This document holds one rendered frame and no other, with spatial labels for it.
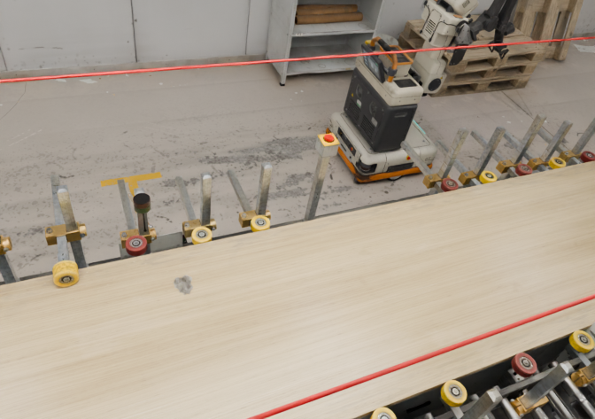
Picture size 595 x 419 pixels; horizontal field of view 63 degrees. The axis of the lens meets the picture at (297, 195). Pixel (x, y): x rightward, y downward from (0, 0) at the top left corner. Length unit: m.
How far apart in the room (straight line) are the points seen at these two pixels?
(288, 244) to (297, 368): 0.53
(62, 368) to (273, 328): 0.67
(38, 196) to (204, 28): 2.05
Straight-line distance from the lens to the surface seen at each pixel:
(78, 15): 4.41
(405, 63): 3.39
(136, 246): 1.96
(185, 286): 1.84
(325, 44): 5.13
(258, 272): 1.89
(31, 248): 3.26
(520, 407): 2.02
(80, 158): 3.77
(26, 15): 4.41
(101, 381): 1.70
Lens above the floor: 2.42
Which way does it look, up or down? 44 degrees down
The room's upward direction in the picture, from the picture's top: 12 degrees clockwise
